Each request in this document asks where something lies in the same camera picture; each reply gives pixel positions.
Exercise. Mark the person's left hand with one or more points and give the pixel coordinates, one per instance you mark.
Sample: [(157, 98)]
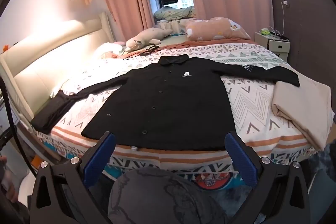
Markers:
[(10, 191)]

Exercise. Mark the small orange toy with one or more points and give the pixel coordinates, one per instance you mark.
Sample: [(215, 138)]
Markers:
[(5, 47)]

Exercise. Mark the folded beige cloth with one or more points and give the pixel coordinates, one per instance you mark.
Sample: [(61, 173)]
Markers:
[(302, 103)]

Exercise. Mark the colourful printed bed sheet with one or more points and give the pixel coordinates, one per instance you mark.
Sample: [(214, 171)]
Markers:
[(210, 180)]

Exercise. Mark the cream padded headboard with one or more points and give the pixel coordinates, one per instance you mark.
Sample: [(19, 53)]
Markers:
[(39, 56)]

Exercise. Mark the beige plush toy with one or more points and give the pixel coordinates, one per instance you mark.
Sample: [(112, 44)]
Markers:
[(147, 37)]

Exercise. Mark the wall socket with charger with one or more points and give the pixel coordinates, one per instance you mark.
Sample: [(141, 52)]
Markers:
[(285, 2)]

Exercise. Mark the white nightstand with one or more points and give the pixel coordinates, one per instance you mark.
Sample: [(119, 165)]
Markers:
[(273, 44)]

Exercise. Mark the patterned white blanket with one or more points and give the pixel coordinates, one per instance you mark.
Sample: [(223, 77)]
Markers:
[(252, 108)]

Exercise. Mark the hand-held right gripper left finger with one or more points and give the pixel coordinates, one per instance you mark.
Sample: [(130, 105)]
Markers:
[(98, 158)]

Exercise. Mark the blue rug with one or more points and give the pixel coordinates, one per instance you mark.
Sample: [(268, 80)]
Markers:
[(323, 169)]

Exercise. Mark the black button-up jacket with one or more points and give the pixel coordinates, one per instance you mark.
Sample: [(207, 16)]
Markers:
[(157, 103)]

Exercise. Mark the peach printed pillow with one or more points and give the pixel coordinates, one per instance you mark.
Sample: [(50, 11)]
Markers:
[(210, 28)]

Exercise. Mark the green item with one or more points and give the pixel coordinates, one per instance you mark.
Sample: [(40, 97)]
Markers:
[(265, 31)]

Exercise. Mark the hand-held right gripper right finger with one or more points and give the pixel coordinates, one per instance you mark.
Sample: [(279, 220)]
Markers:
[(241, 158)]

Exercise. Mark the pale printed quilt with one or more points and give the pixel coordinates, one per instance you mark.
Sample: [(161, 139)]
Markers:
[(170, 12)]

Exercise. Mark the pink cushion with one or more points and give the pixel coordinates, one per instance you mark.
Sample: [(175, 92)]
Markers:
[(110, 50)]

